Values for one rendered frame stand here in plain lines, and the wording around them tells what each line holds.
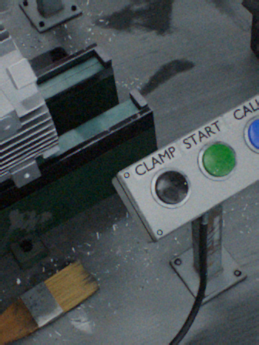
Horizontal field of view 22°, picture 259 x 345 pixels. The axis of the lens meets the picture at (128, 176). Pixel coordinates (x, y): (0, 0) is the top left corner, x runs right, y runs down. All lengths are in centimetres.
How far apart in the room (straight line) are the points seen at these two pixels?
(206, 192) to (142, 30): 54
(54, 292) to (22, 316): 5
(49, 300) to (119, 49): 43
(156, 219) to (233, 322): 27
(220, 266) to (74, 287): 18
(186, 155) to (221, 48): 48
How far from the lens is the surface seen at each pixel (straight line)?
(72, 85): 88
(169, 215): 60
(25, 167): 74
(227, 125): 63
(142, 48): 108
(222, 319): 83
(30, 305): 86
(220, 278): 84
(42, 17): 115
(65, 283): 86
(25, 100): 70
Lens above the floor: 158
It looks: 56 degrees down
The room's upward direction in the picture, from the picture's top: 11 degrees counter-clockwise
